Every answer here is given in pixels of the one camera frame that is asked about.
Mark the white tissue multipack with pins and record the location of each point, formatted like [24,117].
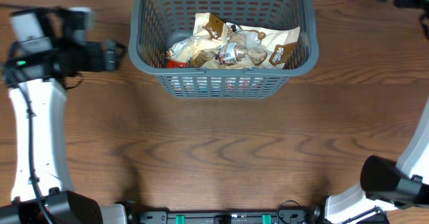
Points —
[213,83]

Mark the orange cookie package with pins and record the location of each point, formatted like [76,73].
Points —
[170,63]

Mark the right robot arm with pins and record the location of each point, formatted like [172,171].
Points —
[385,185]

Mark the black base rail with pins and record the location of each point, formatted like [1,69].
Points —
[293,216]

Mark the beige Pantree snack bag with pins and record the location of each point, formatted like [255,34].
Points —
[187,48]

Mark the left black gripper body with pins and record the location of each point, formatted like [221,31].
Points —
[76,56]

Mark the grey plastic basket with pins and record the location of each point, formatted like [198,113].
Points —
[158,24]

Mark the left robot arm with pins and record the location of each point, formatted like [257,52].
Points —
[50,46]

